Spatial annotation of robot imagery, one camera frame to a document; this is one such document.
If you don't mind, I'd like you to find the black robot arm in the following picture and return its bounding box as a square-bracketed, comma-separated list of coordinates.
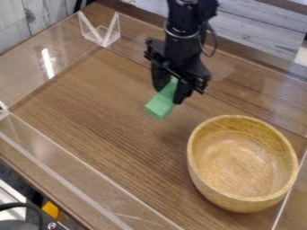
[144, 0, 218, 104]

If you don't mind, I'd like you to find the green rectangular block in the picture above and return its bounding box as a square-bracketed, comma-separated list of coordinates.
[145, 78, 177, 120]

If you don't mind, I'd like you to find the brown wooden bowl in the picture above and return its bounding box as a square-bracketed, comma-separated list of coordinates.
[186, 115, 298, 213]

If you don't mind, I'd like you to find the clear acrylic corner bracket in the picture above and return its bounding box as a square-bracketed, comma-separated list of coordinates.
[75, 12, 121, 48]

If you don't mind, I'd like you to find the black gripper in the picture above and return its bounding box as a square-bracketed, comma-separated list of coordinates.
[144, 26, 218, 105]

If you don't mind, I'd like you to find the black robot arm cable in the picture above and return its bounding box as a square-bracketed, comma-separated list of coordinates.
[197, 21, 220, 58]

